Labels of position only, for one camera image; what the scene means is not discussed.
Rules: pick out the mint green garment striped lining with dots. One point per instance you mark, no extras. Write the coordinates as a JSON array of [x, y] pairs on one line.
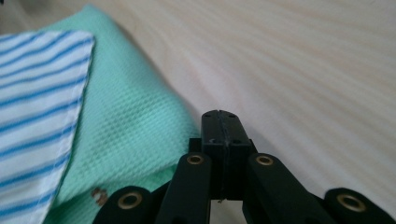
[[130, 118]]

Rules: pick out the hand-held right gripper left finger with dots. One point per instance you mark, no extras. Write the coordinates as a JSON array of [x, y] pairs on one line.
[[213, 146]]

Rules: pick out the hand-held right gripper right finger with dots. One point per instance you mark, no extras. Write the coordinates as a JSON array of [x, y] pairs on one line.
[[237, 146]]

